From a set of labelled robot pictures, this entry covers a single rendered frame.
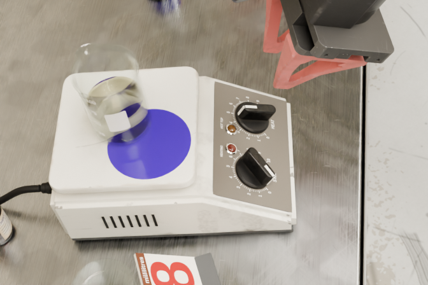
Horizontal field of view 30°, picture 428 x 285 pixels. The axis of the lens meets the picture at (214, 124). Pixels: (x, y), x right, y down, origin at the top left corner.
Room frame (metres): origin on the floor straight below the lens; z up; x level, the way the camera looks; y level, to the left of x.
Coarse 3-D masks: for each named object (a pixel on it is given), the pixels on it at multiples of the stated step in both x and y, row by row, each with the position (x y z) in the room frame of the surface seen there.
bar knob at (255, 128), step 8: (240, 104) 0.42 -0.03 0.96; (248, 104) 0.41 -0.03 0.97; (256, 104) 0.41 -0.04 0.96; (264, 104) 0.41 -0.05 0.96; (240, 112) 0.41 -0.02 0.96; (248, 112) 0.41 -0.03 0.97; (256, 112) 0.41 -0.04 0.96; (264, 112) 0.41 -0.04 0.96; (272, 112) 0.41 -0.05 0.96; (240, 120) 0.41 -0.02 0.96; (248, 120) 0.41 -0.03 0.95; (256, 120) 0.41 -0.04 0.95; (264, 120) 0.41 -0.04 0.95; (248, 128) 0.40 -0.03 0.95; (256, 128) 0.40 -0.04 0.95; (264, 128) 0.40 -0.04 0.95
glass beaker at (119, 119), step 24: (96, 48) 0.43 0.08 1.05; (120, 48) 0.42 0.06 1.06; (72, 72) 0.41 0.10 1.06; (96, 72) 0.43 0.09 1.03; (120, 72) 0.43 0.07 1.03; (96, 96) 0.38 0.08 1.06; (120, 96) 0.38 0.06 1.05; (144, 96) 0.40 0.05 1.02; (96, 120) 0.38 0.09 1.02; (120, 120) 0.38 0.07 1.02; (144, 120) 0.39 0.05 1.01; (120, 144) 0.38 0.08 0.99
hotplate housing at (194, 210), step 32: (288, 128) 0.41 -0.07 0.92; (96, 192) 0.35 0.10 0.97; (128, 192) 0.35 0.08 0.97; (160, 192) 0.34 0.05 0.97; (192, 192) 0.34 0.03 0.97; (64, 224) 0.35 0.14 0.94; (96, 224) 0.34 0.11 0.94; (128, 224) 0.34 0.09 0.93; (160, 224) 0.33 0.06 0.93; (192, 224) 0.33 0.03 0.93; (224, 224) 0.32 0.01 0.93; (256, 224) 0.32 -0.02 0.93; (288, 224) 0.32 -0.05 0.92
